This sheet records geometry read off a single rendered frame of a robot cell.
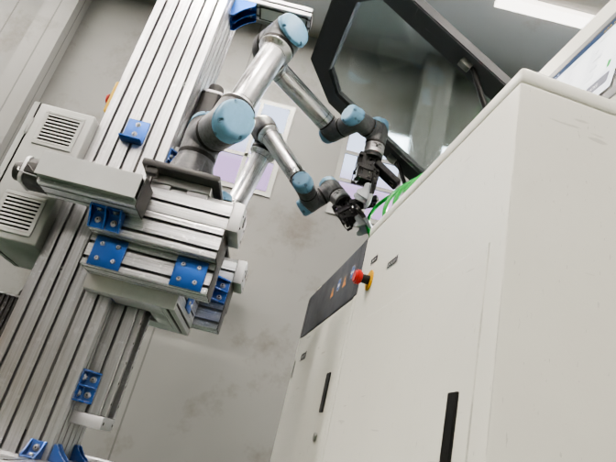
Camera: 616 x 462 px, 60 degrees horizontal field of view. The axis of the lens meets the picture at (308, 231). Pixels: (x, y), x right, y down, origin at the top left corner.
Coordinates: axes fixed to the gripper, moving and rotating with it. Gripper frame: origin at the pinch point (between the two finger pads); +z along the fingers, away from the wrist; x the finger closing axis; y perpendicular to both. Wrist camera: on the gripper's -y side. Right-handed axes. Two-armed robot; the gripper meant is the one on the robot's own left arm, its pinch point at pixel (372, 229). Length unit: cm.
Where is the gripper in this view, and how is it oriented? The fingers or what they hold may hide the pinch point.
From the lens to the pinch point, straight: 199.9
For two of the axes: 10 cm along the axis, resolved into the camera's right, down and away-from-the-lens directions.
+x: -3.1, -6.4, -7.0
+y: -8.6, 5.0, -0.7
